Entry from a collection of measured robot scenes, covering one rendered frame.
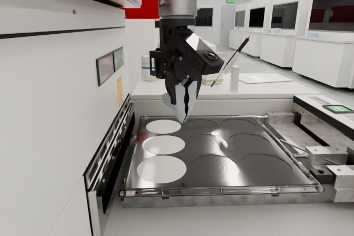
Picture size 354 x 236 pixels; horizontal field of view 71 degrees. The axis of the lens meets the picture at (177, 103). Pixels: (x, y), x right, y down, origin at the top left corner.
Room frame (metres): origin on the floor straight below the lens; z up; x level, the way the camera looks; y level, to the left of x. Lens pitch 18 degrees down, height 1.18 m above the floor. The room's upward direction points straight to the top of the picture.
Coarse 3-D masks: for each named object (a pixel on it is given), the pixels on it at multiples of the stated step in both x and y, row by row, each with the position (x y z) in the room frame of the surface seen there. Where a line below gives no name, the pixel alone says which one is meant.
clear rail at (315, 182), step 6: (258, 120) 0.69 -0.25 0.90; (264, 126) 0.64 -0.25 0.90; (270, 132) 0.60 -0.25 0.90; (276, 138) 0.57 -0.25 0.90; (282, 144) 0.54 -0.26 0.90; (282, 150) 0.52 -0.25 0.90; (288, 150) 0.51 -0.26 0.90; (288, 156) 0.49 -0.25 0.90; (294, 156) 0.48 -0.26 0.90; (294, 162) 0.46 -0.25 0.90; (300, 168) 0.44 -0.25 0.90; (306, 174) 0.42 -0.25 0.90; (312, 180) 0.40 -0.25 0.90
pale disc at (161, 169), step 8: (144, 160) 0.47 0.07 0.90; (152, 160) 0.47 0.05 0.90; (160, 160) 0.47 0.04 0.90; (168, 160) 0.47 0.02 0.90; (176, 160) 0.47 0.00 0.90; (144, 168) 0.44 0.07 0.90; (152, 168) 0.44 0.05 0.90; (160, 168) 0.44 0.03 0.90; (168, 168) 0.44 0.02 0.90; (176, 168) 0.44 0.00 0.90; (184, 168) 0.44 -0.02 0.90; (144, 176) 0.41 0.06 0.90; (152, 176) 0.41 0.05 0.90; (160, 176) 0.41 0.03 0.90; (168, 176) 0.41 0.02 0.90; (176, 176) 0.41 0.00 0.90
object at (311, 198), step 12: (324, 192) 0.43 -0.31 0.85; (132, 204) 0.41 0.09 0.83; (144, 204) 0.42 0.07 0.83; (156, 204) 0.42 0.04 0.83; (168, 204) 0.42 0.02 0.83; (180, 204) 0.42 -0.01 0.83; (192, 204) 0.42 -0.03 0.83; (204, 204) 0.42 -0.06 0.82; (216, 204) 0.42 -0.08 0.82; (228, 204) 0.42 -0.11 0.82; (240, 204) 0.42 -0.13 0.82; (252, 204) 0.42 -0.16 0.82; (264, 204) 0.42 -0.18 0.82
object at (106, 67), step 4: (108, 56) 0.50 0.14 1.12; (100, 60) 0.44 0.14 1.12; (104, 60) 0.47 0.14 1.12; (108, 60) 0.49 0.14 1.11; (112, 60) 0.53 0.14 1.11; (100, 64) 0.43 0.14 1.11; (104, 64) 0.46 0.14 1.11; (108, 64) 0.49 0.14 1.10; (112, 64) 0.53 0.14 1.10; (100, 68) 0.43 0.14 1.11; (104, 68) 0.46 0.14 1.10; (108, 68) 0.49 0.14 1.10; (112, 68) 0.52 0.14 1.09; (100, 72) 0.43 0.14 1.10; (104, 72) 0.46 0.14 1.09; (108, 72) 0.49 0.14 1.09; (112, 72) 0.52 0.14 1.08; (100, 76) 0.43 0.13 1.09; (104, 76) 0.45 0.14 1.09; (108, 76) 0.48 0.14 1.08; (100, 80) 0.42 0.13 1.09; (104, 80) 0.45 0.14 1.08
